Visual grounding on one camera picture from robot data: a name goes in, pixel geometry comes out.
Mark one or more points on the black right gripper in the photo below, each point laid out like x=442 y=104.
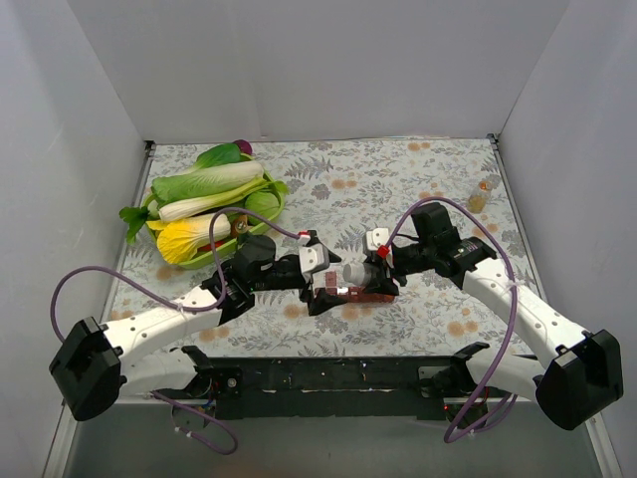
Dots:
x=384 y=275

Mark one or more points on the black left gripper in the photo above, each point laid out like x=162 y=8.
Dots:
x=309 y=285

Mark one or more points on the red weekly pill organizer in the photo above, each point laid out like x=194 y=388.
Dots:
x=335 y=286

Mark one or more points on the white blue pill bottle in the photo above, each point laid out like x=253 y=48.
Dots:
x=361 y=274

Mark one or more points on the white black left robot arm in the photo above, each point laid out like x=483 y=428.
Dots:
x=96 y=363

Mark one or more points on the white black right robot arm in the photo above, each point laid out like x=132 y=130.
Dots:
x=573 y=373

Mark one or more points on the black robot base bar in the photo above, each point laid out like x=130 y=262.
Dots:
x=325 y=387

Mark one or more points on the floral tablecloth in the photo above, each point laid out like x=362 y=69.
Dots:
x=342 y=189

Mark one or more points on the small green glass bottle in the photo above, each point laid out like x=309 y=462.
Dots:
x=241 y=229

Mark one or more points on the green round cabbage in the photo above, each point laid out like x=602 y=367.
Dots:
x=263 y=203

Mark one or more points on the clear glass pill jar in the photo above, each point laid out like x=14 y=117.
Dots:
x=479 y=197

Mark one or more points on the yellow napa cabbage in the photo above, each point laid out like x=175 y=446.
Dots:
x=179 y=241

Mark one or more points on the white stem bok choy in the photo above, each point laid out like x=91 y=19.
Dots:
x=186 y=208

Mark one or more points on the purple onion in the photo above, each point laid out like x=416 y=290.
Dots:
x=244 y=146

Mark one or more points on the green leafy top vegetable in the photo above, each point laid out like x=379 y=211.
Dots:
x=222 y=154

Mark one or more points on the large green bok choy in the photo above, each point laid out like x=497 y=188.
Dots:
x=206 y=181

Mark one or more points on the green plastic basket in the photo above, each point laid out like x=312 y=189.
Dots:
x=149 y=211

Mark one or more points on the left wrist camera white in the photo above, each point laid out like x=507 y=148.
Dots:
x=314 y=256

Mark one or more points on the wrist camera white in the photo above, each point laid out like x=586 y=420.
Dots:
x=314 y=256
x=376 y=245

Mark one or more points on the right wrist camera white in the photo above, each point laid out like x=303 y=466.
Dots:
x=376 y=245

